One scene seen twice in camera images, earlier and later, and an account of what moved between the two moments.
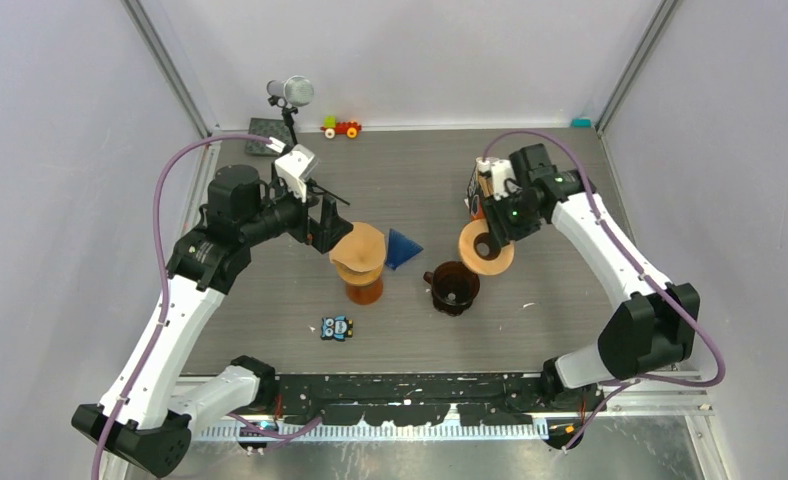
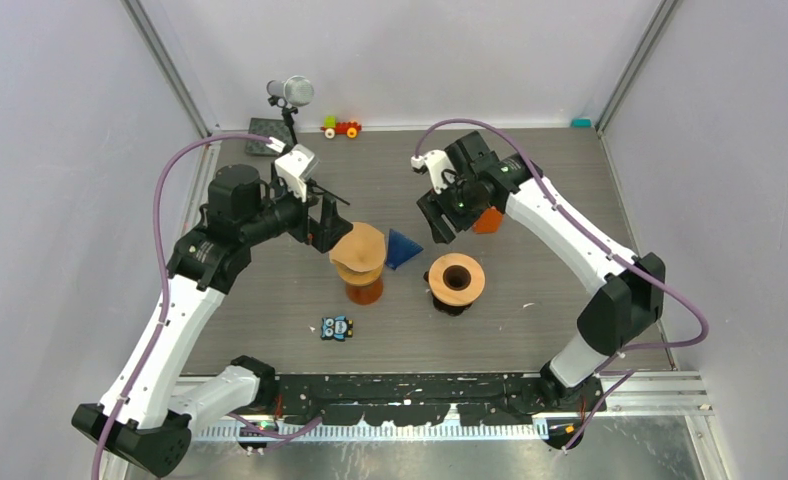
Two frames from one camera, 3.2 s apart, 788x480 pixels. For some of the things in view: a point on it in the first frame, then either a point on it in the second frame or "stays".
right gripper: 502,231 → 434,205
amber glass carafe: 366,294 stays
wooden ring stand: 466,246 → 451,297
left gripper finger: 333,226 stays
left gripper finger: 323,239 stays
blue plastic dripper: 400,248 stays
